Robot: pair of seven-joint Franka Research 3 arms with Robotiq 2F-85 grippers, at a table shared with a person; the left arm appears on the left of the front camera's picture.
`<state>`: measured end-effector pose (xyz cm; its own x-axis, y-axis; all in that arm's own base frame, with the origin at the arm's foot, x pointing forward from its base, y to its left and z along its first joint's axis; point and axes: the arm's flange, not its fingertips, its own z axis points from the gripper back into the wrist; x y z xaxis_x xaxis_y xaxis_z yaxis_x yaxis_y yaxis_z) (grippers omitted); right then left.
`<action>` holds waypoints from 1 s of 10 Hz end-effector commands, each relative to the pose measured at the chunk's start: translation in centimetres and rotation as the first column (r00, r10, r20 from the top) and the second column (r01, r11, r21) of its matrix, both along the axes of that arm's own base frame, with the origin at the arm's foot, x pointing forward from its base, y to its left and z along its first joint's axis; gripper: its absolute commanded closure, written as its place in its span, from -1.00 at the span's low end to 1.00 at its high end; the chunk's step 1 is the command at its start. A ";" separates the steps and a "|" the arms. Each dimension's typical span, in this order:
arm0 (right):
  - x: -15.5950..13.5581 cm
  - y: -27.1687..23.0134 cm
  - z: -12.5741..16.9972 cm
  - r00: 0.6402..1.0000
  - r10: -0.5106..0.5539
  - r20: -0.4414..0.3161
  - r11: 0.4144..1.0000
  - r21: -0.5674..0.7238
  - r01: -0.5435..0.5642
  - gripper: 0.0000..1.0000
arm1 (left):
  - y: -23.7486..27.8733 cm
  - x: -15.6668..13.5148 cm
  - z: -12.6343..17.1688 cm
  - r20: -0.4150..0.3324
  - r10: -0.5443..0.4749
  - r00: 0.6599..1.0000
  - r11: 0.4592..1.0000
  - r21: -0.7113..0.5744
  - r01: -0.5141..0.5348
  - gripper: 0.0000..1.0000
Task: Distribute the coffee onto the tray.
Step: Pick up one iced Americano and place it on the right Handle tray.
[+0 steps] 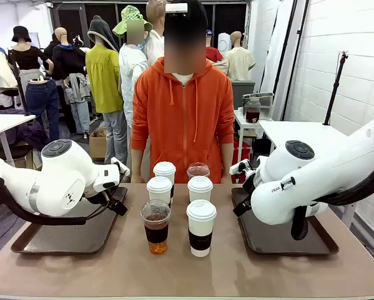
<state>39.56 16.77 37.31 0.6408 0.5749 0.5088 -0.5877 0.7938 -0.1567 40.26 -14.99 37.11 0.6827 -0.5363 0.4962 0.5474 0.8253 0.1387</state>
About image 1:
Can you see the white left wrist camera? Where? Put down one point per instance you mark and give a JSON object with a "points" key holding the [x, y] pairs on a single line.
{"points": [[120, 166]]}

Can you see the mannequin in cream shirt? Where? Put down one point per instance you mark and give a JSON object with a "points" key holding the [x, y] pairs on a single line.
{"points": [[239, 64]]}

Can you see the brown cardboard box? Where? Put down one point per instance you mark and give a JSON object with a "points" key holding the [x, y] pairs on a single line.
{"points": [[97, 147]]}

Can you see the person's right forearm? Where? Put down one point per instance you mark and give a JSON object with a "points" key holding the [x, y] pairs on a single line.
{"points": [[138, 165]]}

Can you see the mannequin torso in blue jeans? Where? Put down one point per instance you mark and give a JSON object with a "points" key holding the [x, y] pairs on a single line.
{"points": [[41, 100]]}

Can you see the bald mannequin in black jacket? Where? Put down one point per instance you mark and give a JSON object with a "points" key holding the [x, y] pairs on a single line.
{"points": [[69, 62]]}

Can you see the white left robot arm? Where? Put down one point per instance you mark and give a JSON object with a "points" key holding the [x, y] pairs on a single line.
{"points": [[62, 175]]}

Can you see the mannequin white coat green hat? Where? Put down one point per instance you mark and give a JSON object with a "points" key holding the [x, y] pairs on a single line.
{"points": [[132, 72]]}

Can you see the glass jar with dark liquid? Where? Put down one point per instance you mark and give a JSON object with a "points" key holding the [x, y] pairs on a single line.
{"points": [[253, 111]]}

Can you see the mannequin black hat black top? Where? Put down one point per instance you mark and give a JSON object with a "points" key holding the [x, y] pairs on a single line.
{"points": [[26, 56]]}

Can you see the large white table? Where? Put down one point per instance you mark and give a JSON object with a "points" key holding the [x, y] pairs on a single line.
{"points": [[299, 134]]}

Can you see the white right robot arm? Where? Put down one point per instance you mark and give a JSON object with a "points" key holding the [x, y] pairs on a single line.
{"points": [[330, 175]]}

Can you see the white desk with grey legs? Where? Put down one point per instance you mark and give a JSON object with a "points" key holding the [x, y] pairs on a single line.
{"points": [[5, 122]]}

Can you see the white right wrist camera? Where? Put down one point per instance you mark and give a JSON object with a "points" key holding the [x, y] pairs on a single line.
{"points": [[240, 167]]}

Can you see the clear cup amber iced tea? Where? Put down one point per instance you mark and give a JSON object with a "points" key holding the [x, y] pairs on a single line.
{"points": [[155, 231]]}

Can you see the mannequin red shirt blue cap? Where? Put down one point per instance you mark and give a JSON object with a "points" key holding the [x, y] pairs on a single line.
{"points": [[213, 53]]}

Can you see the person's left forearm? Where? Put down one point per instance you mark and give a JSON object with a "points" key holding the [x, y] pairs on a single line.
{"points": [[226, 162]]}

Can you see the small white side table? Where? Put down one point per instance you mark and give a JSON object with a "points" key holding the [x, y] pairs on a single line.
{"points": [[241, 120]]}

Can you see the white paper cup black sleeve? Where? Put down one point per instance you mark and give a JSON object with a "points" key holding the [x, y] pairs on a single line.
{"points": [[159, 190], [201, 225], [200, 190], [165, 170]]}

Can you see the red bag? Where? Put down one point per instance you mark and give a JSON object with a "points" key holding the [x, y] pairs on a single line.
{"points": [[240, 153]]}

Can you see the person in orange hoodie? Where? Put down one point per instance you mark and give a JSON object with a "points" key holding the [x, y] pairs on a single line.
{"points": [[183, 125]]}

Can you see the clear dome-lid cup dark tea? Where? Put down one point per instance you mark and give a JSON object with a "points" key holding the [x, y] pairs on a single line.
{"points": [[198, 171]]}

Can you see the black tripod stand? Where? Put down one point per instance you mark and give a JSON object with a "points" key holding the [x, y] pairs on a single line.
{"points": [[333, 90]]}

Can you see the bald mannequin in white shirt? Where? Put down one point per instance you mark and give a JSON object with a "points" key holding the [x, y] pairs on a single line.
{"points": [[154, 43]]}

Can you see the grey cabinet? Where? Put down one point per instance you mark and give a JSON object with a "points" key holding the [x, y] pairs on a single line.
{"points": [[243, 93]]}

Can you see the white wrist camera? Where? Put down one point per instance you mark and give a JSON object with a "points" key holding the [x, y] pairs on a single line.
{"points": [[240, 167], [120, 166]]}

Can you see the brown plastic serving tray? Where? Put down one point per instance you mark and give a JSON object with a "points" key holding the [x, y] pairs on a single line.
{"points": [[268, 237], [68, 237]]}

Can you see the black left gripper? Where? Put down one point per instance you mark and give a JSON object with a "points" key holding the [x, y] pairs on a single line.
{"points": [[100, 195]]}

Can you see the mannequin yellow-green top grey trousers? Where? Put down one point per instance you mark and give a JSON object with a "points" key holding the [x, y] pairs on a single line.
{"points": [[104, 81]]}

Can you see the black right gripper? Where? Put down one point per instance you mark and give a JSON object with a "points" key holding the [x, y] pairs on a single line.
{"points": [[249, 187]]}

